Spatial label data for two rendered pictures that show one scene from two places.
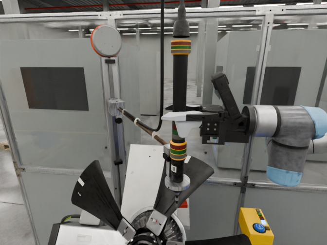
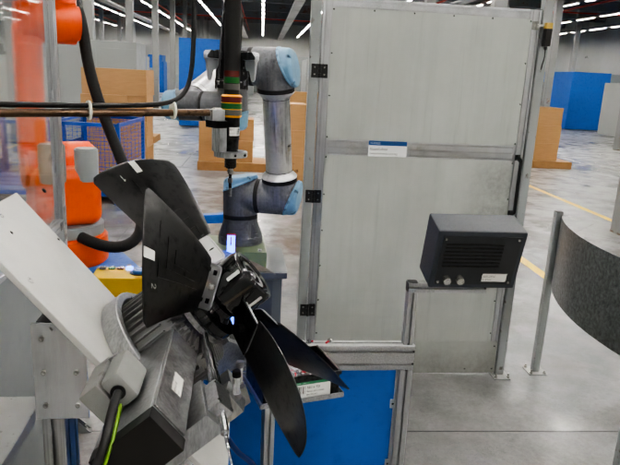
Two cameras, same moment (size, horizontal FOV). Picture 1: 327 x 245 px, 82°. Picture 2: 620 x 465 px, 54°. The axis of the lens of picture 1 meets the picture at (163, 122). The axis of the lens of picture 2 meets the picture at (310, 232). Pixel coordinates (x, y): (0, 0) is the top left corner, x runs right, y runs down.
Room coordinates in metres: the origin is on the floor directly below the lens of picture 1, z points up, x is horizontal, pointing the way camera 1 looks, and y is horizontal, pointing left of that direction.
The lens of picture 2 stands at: (0.58, 1.26, 1.62)
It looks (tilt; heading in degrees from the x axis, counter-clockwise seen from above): 14 degrees down; 256
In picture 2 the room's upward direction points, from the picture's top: 3 degrees clockwise
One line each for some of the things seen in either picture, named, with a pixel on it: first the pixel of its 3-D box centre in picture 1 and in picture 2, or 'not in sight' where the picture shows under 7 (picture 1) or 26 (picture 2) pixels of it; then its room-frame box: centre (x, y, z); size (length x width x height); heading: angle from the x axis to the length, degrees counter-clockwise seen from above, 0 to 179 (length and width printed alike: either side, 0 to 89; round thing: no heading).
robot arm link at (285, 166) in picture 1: (284, 158); (226, 107); (0.43, -0.31, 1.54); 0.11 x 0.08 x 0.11; 155
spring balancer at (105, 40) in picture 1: (106, 41); not in sight; (1.08, 0.30, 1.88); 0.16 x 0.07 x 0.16; 118
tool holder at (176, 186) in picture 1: (175, 166); (227, 133); (0.46, -0.03, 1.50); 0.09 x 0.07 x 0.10; 28
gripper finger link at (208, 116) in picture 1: (202, 115); not in sight; (0.41, -0.09, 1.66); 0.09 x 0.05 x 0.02; 105
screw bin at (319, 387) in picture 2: not in sight; (292, 374); (0.26, -0.21, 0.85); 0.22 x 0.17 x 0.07; 9
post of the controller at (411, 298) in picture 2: not in sight; (410, 312); (-0.12, -0.33, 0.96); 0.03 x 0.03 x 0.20; 83
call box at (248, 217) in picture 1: (254, 228); (124, 290); (0.70, -0.43, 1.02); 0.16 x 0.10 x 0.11; 173
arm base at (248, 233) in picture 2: not in sight; (240, 227); (0.34, -0.77, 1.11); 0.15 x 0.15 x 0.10
